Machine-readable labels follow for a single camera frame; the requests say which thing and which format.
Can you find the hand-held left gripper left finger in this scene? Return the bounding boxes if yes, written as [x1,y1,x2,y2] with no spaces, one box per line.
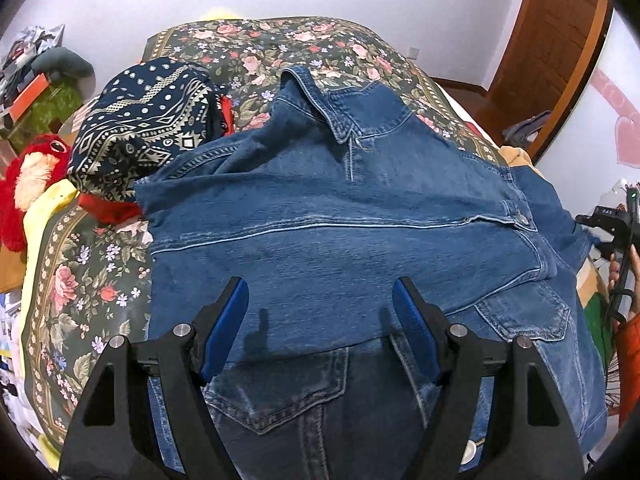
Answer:
[59,276,250,480]

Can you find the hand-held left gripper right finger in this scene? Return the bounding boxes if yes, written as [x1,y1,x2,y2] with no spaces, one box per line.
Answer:
[392,276,586,480]

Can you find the blue denim jacket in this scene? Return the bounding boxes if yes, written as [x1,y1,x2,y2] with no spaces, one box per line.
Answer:
[134,65,608,480]

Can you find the person's right hand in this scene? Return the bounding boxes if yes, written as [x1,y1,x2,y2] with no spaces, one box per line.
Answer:
[607,245,640,317]

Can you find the tan blanket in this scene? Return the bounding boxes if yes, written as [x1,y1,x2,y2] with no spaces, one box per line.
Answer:
[500,145,546,181]

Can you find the grey backpack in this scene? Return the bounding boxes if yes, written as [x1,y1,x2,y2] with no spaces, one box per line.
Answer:
[502,110,551,148]

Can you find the floral blanket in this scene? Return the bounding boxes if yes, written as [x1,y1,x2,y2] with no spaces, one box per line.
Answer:
[22,17,511,461]

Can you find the red cloth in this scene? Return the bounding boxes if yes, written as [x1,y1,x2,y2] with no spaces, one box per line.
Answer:
[77,95,236,225]

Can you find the wooden door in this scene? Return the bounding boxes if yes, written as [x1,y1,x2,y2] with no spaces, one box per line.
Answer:
[487,0,613,161]

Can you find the yellow cloth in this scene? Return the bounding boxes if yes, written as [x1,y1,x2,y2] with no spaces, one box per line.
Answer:
[22,180,81,271]

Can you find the brown cardboard box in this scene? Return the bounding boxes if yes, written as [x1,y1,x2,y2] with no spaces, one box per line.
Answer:
[0,246,28,293]

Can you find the navy patterned garment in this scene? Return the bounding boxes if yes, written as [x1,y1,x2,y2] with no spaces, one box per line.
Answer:
[67,57,236,196]

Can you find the red plush toy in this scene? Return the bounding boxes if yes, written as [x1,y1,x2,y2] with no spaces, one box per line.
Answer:
[0,132,73,253]

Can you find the green fuzzy cloth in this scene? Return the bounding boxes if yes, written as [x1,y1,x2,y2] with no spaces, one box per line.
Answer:
[0,80,83,151]

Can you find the orange box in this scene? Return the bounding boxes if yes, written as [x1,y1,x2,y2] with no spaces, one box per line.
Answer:
[10,74,51,121]

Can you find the dark green cushion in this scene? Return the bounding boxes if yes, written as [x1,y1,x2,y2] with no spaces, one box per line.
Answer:
[31,47,96,86]

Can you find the yellow hoop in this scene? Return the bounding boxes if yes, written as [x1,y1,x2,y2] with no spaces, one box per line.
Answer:
[200,6,242,22]

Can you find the pile of mixed clutter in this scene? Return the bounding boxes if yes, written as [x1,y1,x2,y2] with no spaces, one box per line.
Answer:
[0,25,66,91]

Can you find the pink heart wall decoration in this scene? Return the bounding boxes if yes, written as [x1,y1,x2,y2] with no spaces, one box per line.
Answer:
[590,67,640,168]

